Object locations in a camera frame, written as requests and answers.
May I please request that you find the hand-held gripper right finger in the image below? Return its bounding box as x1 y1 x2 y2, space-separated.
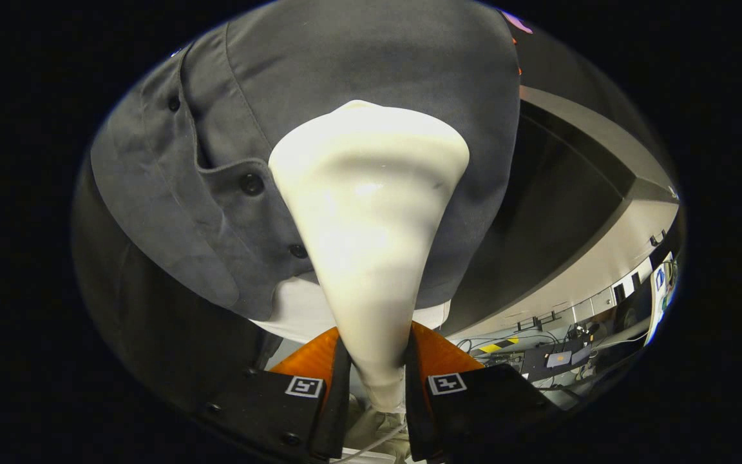
405 322 565 463

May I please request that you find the white garment steamer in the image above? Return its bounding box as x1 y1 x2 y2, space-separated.
268 100 470 463

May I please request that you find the grey button shirt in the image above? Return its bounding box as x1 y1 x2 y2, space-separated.
90 0 521 323

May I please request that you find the white mannequin torso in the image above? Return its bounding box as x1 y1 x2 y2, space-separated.
249 271 452 344

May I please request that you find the yellow black hazard tape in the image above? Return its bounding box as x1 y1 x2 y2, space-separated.
477 336 521 354

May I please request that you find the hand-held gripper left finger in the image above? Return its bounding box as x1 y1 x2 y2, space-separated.
194 327 352 463

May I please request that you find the tangle of floor cables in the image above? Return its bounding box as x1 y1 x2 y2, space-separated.
455 319 610 394

